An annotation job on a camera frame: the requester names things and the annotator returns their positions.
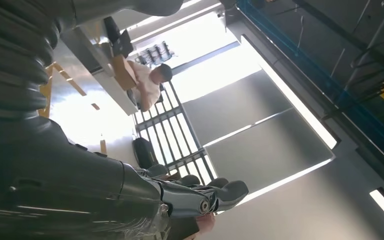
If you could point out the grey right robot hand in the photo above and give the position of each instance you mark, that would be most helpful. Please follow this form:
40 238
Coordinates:
62 185

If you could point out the dark window grille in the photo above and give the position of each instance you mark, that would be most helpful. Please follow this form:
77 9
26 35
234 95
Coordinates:
159 120

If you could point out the brown cardboard box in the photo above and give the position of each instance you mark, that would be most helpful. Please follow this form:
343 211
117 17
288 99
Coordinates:
124 71

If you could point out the person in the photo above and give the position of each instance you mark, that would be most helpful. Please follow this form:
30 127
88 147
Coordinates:
207 225
149 87

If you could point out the grey window blind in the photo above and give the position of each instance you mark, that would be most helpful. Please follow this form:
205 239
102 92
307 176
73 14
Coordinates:
261 139

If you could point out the blue ceiling beam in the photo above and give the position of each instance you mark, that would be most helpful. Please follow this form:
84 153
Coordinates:
371 122

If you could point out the wall rack with black sticks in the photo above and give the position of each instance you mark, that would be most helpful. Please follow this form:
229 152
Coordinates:
155 53

